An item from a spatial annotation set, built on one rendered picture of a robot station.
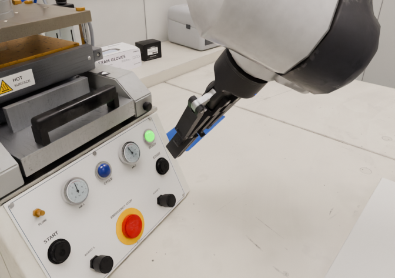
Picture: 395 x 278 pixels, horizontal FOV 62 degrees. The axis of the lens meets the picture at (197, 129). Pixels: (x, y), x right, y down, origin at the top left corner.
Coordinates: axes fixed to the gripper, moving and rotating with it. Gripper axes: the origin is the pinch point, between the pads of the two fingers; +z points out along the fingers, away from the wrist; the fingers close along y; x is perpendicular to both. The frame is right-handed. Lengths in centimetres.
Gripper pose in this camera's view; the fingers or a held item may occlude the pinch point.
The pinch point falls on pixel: (181, 141)
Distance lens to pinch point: 58.7
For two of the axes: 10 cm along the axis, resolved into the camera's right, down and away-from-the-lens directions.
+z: -4.9, 5.6, 6.6
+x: 5.9, 7.8, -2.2
